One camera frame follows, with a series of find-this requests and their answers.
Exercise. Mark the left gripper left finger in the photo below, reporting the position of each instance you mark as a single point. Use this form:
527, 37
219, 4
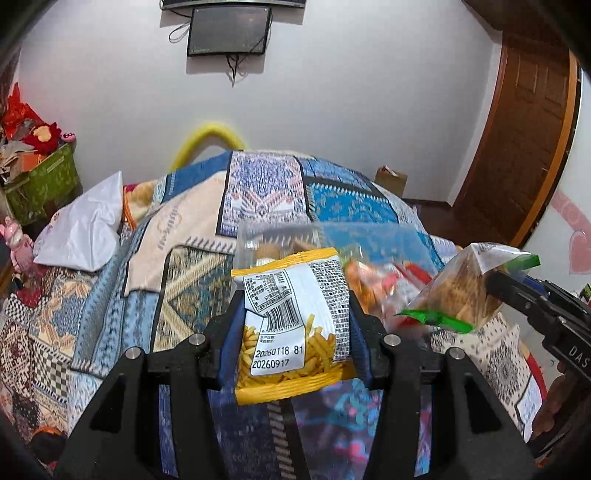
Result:
117, 436

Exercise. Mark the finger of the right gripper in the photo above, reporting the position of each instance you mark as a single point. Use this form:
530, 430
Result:
525, 294
549, 286

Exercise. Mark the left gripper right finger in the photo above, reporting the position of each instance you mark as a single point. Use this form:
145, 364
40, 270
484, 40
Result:
472, 434

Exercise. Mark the triangular cracker bag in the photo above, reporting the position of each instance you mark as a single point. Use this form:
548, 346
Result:
457, 298

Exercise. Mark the yellow fries snack packet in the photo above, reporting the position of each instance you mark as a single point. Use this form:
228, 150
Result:
295, 336

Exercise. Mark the red snack packet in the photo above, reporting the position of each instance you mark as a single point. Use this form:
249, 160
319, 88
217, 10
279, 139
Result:
385, 290

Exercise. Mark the brown biscuit cake pack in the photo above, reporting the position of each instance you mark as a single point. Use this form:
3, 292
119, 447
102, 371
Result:
270, 251

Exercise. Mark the person right hand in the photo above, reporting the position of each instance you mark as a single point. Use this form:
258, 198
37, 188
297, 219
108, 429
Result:
563, 421

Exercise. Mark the brown wooden door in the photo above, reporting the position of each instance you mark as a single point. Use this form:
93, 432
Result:
523, 146

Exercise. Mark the clear plastic storage bin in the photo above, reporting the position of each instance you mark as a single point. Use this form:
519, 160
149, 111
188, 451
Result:
371, 243

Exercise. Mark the brown cardboard box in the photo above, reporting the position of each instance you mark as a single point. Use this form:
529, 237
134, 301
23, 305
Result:
391, 180

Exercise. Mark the white pillow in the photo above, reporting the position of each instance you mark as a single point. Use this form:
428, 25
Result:
83, 235

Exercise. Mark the pink plush toy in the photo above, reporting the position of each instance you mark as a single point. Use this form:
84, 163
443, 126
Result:
19, 244

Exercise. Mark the patchwork patterned bedspread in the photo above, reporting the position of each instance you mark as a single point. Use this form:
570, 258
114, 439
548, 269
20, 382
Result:
166, 282

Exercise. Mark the green storage box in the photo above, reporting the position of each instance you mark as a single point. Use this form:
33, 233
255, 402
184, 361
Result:
36, 195

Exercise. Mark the red decorations pile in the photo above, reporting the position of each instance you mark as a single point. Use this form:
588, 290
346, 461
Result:
26, 140

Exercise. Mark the yellow curved foam tube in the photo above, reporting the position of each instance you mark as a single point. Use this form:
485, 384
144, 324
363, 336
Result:
209, 134

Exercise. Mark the small wall monitor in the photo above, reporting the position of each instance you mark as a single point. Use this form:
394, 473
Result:
228, 30

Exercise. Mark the large wall television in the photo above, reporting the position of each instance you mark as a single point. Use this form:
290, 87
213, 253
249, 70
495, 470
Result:
177, 4

